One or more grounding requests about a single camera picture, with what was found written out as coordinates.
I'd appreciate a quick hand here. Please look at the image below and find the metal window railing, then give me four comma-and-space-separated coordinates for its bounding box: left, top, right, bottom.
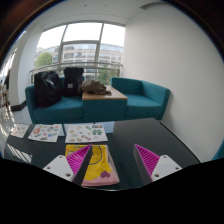
29, 61, 124, 84

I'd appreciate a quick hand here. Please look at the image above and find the brown jacket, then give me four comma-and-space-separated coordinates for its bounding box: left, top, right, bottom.
79, 79, 112, 96

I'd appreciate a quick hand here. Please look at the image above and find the sticker sheet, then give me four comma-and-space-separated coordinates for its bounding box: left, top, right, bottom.
64, 123, 109, 144
27, 123, 62, 143
9, 123, 30, 139

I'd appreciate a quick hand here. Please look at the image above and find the wooden sofa table top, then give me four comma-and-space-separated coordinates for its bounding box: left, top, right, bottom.
81, 85, 128, 101

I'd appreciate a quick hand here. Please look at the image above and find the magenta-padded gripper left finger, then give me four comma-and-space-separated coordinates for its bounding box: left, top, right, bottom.
43, 143, 94, 187

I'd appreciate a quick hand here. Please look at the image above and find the teal armchair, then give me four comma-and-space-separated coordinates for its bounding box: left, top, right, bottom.
211, 139, 224, 162

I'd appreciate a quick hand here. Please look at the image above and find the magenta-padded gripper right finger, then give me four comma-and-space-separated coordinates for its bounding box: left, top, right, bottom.
133, 143, 184, 186

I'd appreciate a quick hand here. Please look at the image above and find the orange pink yellow printed towel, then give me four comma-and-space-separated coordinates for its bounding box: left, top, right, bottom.
64, 143, 120, 187

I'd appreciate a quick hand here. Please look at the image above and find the teal sectional sofa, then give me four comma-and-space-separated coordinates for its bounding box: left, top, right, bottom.
24, 77, 171, 125

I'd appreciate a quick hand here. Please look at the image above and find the black backpack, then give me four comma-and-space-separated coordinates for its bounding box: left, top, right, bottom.
62, 67, 85, 98

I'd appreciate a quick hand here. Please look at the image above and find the black plastic bag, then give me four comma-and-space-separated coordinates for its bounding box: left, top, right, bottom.
33, 70, 63, 108

